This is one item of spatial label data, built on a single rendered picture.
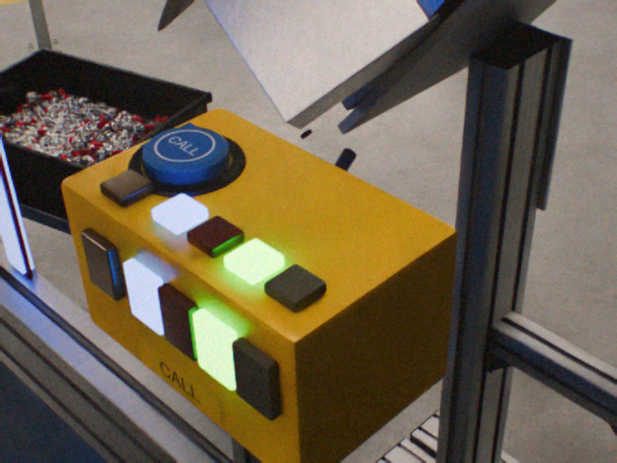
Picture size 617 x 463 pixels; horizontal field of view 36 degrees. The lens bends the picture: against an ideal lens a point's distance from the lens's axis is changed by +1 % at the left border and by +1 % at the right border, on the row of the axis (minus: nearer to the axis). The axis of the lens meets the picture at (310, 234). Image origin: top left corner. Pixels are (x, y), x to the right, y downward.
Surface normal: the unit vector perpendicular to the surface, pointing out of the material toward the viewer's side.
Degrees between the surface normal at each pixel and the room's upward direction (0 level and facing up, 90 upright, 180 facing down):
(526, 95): 90
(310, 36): 56
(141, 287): 90
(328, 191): 0
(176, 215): 0
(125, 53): 0
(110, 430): 90
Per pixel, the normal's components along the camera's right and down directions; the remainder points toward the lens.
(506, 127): 0.70, 0.41
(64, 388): -0.71, 0.44
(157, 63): -0.03, -0.80
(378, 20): -0.15, 0.04
